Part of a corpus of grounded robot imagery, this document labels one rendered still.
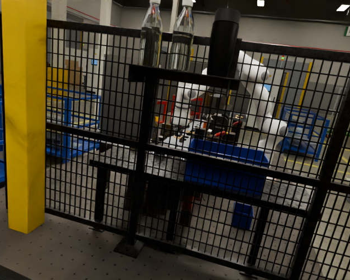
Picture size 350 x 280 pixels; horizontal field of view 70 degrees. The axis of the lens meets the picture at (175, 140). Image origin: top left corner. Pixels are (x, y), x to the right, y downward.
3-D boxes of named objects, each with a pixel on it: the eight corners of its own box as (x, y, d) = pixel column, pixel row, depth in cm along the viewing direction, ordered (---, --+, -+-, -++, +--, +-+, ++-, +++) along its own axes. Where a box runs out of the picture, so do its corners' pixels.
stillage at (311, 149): (274, 143, 684) (283, 108, 660) (306, 149, 664) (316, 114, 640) (279, 154, 571) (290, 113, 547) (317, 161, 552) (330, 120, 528)
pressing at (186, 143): (191, 119, 265) (192, 117, 265) (213, 123, 260) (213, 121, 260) (146, 153, 134) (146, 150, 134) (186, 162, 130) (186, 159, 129)
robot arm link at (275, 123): (266, 148, 182) (274, 116, 175) (284, 157, 165) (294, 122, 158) (253, 148, 178) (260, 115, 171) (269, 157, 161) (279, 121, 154)
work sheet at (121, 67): (99, 134, 100) (104, 54, 93) (151, 145, 96) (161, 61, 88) (96, 135, 98) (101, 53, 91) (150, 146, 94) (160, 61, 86)
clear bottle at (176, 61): (170, 70, 81) (179, 2, 76) (190, 73, 80) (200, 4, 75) (165, 69, 75) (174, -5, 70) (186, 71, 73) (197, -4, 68)
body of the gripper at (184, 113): (192, 106, 147) (189, 125, 150) (175, 103, 149) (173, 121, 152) (190, 107, 140) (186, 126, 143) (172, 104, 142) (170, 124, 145)
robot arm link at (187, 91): (235, 74, 136) (190, 104, 133) (221, 73, 151) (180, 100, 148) (229, 59, 133) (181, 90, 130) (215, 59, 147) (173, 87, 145)
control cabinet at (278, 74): (243, 128, 832) (260, 51, 770) (244, 126, 882) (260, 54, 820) (268, 133, 810) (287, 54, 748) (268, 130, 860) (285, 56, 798)
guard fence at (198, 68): (178, 112, 974) (185, 59, 923) (179, 111, 987) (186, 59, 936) (275, 131, 874) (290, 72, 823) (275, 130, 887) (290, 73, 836)
